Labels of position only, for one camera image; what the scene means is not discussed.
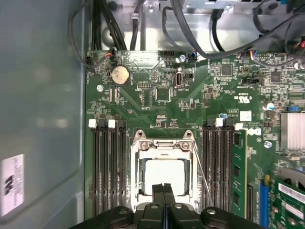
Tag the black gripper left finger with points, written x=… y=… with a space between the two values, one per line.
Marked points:
x=157 y=193

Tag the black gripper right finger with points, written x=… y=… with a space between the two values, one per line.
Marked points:
x=169 y=195

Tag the silver CPU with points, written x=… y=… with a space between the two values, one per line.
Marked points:
x=164 y=171

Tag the locking lever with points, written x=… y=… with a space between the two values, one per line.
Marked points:
x=202 y=175

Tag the metal socket cover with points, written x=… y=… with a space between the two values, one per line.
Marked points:
x=166 y=149

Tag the CPU socket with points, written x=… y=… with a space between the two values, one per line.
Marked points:
x=139 y=136

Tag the RAM slot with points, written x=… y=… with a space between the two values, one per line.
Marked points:
x=226 y=167
x=104 y=167
x=207 y=155
x=95 y=167
x=114 y=167
x=123 y=167
x=216 y=167

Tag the green RAM stick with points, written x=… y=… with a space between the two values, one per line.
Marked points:
x=239 y=171

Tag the black expansion slot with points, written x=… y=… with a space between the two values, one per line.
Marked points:
x=250 y=202

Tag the green motherboard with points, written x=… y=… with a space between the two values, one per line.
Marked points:
x=190 y=114

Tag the blue expansion slot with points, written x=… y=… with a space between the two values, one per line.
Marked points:
x=264 y=202

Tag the graphics card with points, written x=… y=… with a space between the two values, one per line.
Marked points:
x=288 y=205

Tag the coin cell battery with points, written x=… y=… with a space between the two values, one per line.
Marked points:
x=120 y=75

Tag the silver chipset heatsink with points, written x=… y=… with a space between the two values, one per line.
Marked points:
x=293 y=131

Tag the white case sticker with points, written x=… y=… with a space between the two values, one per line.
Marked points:
x=12 y=183

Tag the black PC case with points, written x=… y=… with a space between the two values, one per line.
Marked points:
x=43 y=95

